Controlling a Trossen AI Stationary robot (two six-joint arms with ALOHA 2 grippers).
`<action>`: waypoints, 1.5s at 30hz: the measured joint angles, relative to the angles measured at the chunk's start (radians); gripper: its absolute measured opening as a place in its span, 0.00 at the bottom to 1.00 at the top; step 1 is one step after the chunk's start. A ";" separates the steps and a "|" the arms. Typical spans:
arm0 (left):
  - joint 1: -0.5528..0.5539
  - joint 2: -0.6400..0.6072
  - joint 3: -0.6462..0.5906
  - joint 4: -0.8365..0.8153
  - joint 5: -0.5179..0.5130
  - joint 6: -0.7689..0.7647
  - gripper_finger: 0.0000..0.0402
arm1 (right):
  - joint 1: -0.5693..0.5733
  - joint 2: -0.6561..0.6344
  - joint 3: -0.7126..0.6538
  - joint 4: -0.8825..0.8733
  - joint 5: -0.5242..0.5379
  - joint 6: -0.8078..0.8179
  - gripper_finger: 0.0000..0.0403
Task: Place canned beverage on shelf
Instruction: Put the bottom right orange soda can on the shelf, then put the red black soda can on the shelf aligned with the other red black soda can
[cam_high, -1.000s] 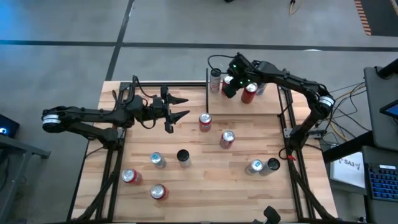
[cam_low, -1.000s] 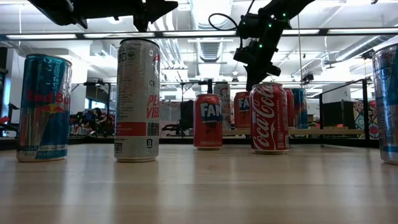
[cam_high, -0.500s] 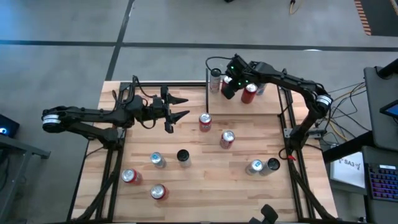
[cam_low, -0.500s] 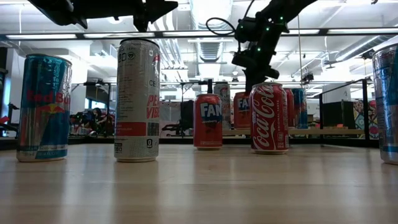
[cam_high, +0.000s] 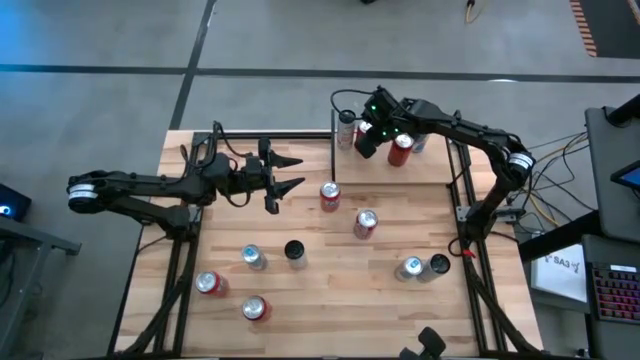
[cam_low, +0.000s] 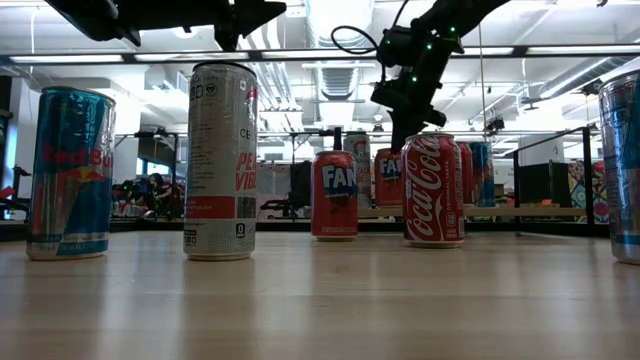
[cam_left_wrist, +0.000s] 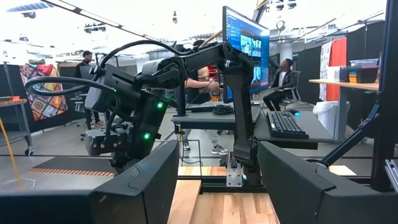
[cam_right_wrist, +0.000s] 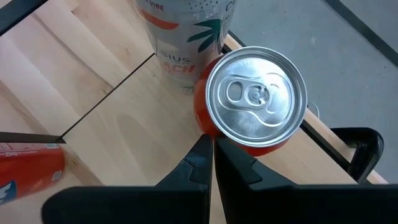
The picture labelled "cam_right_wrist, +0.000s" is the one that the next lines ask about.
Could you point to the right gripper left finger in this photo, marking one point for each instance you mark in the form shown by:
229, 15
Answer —
140, 205

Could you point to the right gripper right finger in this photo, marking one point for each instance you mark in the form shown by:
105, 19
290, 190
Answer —
295, 205

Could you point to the red Fanta strawberry can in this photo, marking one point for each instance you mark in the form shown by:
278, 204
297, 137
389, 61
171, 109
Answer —
28, 168
255, 99

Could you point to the white Celsius can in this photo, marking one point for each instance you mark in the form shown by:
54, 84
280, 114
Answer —
186, 37

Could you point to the black table clamp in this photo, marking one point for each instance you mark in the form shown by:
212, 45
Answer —
370, 146

